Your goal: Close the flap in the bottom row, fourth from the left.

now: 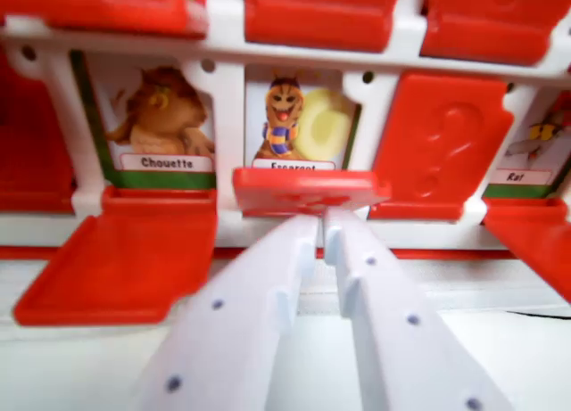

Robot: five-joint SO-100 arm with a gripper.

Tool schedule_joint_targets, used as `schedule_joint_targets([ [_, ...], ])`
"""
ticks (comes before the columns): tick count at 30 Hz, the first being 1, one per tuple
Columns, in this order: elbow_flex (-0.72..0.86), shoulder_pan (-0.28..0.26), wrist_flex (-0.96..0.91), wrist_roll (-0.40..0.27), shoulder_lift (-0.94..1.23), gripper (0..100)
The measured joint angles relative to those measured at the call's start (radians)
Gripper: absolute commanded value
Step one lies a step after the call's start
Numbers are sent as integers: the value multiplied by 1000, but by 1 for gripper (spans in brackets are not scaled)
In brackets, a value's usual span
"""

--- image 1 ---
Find red flap below owl card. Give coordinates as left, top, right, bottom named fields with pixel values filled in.
left=12, top=185, right=219, bottom=328

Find red flap below rat card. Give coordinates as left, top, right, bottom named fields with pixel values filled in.
left=482, top=198, right=571, bottom=306

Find red flap with question mark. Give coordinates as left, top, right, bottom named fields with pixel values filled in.
left=368, top=69, right=517, bottom=221

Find snail picture card Escargot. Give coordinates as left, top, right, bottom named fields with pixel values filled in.
left=243, top=64, right=363, bottom=172

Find owl picture card Chouette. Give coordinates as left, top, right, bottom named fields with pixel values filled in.
left=70, top=52, right=219, bottom=191

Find rat picture card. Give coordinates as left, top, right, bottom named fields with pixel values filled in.
left=482, top=88, right=571, bottom=201

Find red and white game board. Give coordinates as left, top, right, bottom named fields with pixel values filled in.
left=0, top=0, right=571, bottom=328

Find thin black cable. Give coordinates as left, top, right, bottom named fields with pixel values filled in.
left=490, top=309, right=571, bottom=320

